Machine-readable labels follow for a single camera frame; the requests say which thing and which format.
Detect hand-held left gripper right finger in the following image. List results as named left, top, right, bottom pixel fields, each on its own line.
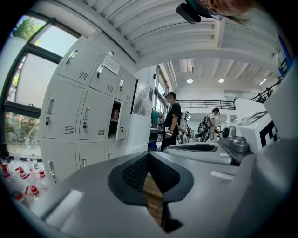
left=149, top=151, right=240, bottom=238

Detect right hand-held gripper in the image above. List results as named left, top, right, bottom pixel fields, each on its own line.
left=163, top=97, right=280, bottom=166

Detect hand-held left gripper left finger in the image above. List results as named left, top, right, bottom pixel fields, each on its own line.
left=30, top=151, right=168, bottom=238

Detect white metal locker cabinet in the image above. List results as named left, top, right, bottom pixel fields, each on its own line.
left=38, top=36, right=138, bottom=185

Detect black robot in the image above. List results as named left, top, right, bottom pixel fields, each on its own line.
left=197, top=115, right=212, bottom=142

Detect black metal railing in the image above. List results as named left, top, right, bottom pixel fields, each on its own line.
left=176, top=99, right=236, bottom=110

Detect white partition panel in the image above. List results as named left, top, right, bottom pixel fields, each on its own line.
left=125, top=113, right=152, bottom=156

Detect group of red-labelled clear bottles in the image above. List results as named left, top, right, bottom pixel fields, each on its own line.
left=0, top=153, right=49, bottom=207

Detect glossy poster board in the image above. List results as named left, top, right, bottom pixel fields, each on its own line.
left=131, top=79, right=154, bottom=118

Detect white ceiling air conditioner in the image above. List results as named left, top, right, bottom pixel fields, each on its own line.
left=178, top=59, right=196, bottom=73

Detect black sloped stair railing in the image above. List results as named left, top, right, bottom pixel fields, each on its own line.
left=250, top=79, right=284, bottom=103

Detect white paper notice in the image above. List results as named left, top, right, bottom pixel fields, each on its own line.
left=102, top=54, right=122, bottom=76

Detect large black-framed window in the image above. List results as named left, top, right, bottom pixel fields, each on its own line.
left=0, top=13, right=82, bottom=163

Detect thin-rimmed eyeglasses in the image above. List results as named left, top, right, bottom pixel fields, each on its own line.
left=206, top=7, right=224, bottom=22

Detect teal headband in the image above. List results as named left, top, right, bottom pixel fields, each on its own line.
left=185, top=0, right=211, bottom=19

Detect person's head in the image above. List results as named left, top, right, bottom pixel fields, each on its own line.
left=201, top=0, right=253, bottom=18

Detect black head-mounted camera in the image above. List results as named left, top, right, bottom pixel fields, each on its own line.
left=175, top=2, right=202, bottom=25

